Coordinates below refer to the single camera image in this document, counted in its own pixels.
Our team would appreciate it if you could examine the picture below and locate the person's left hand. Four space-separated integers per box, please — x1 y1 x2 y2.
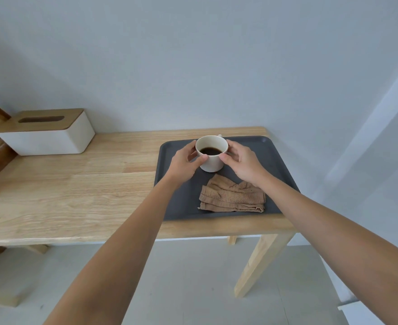
164 140 209 190

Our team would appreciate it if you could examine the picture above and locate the dark grey tray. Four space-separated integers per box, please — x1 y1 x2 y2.
154 136 301 221

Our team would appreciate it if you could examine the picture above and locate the person's right forearm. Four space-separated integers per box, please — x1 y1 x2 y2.
258 174 398 325

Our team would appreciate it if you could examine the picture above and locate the person's right hand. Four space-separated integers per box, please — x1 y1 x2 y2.
218 139 271 188

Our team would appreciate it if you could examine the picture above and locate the person's left forearm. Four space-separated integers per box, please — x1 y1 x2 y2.
43 176 188 325

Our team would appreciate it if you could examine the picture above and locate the white ceramic cup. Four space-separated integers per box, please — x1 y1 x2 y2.
195 134 229 173

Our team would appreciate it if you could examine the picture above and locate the light wooden table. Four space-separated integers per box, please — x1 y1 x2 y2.
0 127 298 308

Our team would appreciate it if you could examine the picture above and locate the white tissue box wooden lid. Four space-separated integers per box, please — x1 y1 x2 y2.
0 108 96 157

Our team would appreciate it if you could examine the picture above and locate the folded brown towel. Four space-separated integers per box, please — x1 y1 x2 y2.
198 174 266 214

